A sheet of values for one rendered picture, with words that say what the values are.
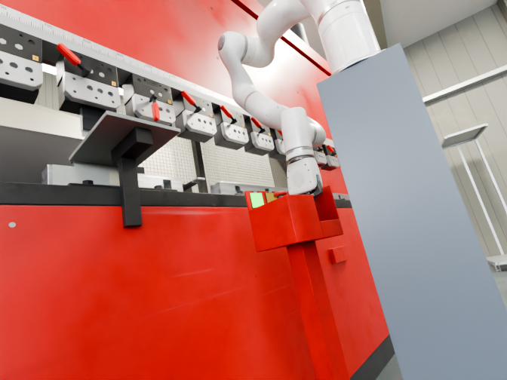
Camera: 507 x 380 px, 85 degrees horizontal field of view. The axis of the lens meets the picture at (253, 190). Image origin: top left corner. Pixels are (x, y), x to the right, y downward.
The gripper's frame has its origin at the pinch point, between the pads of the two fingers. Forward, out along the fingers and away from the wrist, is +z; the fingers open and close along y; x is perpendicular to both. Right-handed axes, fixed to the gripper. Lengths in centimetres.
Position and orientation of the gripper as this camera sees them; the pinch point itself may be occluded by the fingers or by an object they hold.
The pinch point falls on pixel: (309, 209)
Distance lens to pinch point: 83.8
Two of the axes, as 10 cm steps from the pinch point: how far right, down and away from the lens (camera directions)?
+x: 7.7, 0.0, 6.4
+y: 6.2, -2.3, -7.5
